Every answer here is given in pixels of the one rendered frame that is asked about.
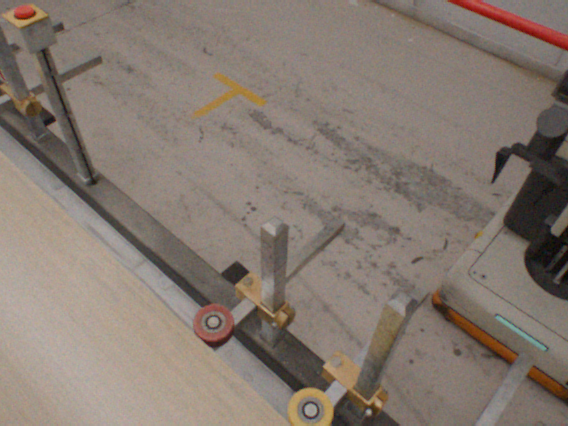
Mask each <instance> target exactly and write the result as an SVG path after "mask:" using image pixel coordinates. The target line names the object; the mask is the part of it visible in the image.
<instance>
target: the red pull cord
mask: <svg viewBox="0 0 568 426"><path fill-rule="evenodd" d="M444 1H447V2H450V3H453V4H455V5H458V6H460V7H462V8H465V9H467V10H471V12H473V13H476V14H478V15H480V16H483V17H485V18H489V19H491V20H494V21H496V22H498V23H501V24H503V25H506V26H509V27H512V28H514V29H516V31H519V32H521V33H524V34H526V35H529V36H532V37H534V38H537V39H539V40H542V41H544V42H547V43H550V44H552V45H555V46H557V47H560V48H562V50H564V51H568V35H564V34H562V33H559V32H557V31H554V29H552V28H549V27H547V26H543V25H541V24H538V23H536V22H533V21H531V20H528V19H525V18H522V17H520V16H517V15H515V14H512V13H510V12H506V10H504V9H501V8H499V7H496V6H494V5H491V4H489V3H485V2H483V1H480V0H444Z"/></svg>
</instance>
